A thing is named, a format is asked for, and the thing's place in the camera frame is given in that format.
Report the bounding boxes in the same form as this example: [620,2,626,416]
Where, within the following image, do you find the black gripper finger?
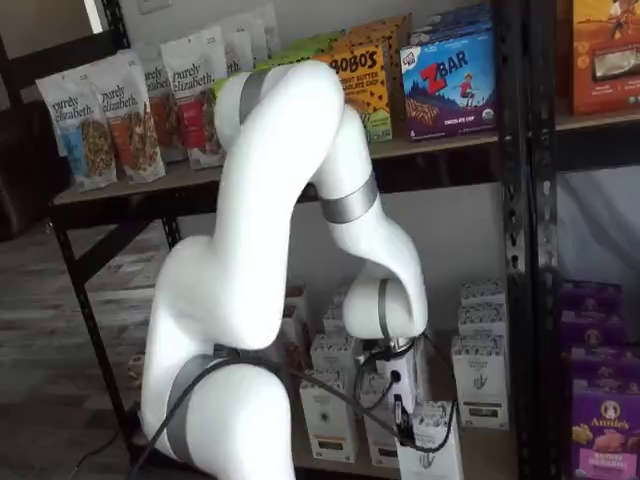
[392,393,417,447]

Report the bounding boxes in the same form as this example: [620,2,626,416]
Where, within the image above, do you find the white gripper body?
[373,349,419,419]

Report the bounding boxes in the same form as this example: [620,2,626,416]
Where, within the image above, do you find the white box green strip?
[396,398,465,480]
[452,333,510,430]
[457,301,507,339]
[459,278,506,306]

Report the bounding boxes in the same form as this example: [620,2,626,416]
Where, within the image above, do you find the white box pink strip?
[357,362,394,404]
[362,394,401,467]

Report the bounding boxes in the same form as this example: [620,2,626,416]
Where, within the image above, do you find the purple Annie's snack box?
[557,279,624,316]
[569,379,640,480]
[559,309,626,351]
[569,344,640,386]

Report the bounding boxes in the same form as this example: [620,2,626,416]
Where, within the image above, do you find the blue Zbar box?
[409,4,494,51]
[399,42,499,144]

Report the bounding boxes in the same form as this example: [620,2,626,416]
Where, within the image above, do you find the yellow Bobo's peanut butter box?
[329,14,414,56]
[312,42,394,144]

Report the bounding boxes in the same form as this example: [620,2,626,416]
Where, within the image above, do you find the orange Annie's box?
[569,0,640,117]

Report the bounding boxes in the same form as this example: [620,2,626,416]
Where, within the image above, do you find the black metal shelving rack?
[47,0,534,480]
[527,0,640,480]

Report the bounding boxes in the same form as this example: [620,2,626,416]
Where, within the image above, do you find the white backdrop sheet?
[557,169,640,286]

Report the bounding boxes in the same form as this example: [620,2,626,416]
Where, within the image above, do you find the granola bag red label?
[160,27,230,171]

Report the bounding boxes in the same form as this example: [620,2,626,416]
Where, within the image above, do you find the white granola bag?
[249,3,280,66]
[142,52,177,164]
[219,13,257,76]

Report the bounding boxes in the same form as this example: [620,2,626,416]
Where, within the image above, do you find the granola bag orange label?
[97,48,167,185]

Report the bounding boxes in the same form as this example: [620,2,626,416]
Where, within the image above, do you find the granola bag blue label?
[35,62,120,194]

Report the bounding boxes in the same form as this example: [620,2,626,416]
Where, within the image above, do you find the thin black gripper wire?
[355,332,460,454]

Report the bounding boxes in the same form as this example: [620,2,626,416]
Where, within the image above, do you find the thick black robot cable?
[130,344,409,480]

